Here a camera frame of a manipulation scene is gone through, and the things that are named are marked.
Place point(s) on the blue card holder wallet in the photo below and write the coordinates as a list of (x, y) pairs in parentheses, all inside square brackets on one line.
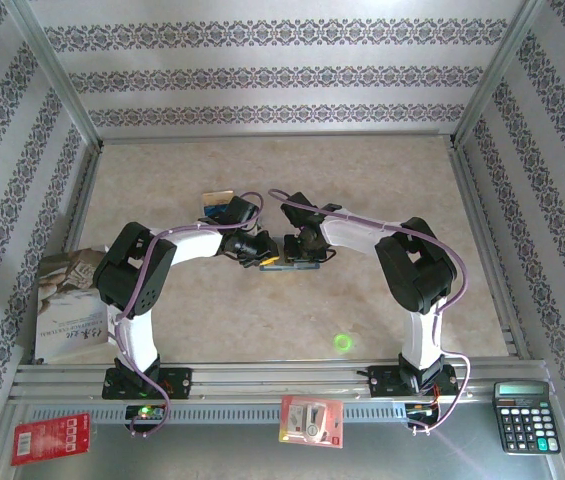
[(289, 269)]

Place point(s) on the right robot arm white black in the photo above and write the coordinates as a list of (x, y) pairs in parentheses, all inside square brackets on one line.
[(422, 335)]

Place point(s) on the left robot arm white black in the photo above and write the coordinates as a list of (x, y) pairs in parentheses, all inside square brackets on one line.
[(142, 335)]

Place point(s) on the blue VIP card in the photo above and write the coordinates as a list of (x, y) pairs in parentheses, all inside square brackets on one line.
[(214, 206)]

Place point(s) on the gold card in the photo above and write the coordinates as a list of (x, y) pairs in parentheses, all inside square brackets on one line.
[(218, 194)]

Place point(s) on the red blister pack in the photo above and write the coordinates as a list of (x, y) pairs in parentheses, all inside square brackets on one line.
[(312, 422)]

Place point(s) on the book with white spine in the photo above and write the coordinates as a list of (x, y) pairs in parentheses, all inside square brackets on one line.
[(62, 300)]

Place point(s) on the grey metal shelf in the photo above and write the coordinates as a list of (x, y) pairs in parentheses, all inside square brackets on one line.
[(212, 457)]

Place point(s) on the red flat product pack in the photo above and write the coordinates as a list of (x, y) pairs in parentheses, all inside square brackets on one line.
[(47, 440)]

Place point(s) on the black desk calculator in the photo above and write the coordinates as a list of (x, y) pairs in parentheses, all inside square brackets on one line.
[(527, 425)]

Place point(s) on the aluminium frame back bar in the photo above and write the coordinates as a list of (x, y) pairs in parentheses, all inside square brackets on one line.
[(277, 138)]

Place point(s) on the aluminium mounting rail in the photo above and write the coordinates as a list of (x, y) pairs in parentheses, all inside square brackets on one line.
[(282, 380)]

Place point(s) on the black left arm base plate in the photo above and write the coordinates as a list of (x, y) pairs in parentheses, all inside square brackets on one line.
[(179, 385)]

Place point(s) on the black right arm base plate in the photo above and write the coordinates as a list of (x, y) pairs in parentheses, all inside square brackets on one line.
[(384, 382)]

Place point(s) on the aluminium frame side bar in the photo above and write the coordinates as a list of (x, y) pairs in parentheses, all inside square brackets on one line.
[(84, 195), (481, 210)]

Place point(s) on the aluminium frame post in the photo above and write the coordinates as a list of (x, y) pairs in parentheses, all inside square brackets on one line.
[(494, 75), (57, 75)]

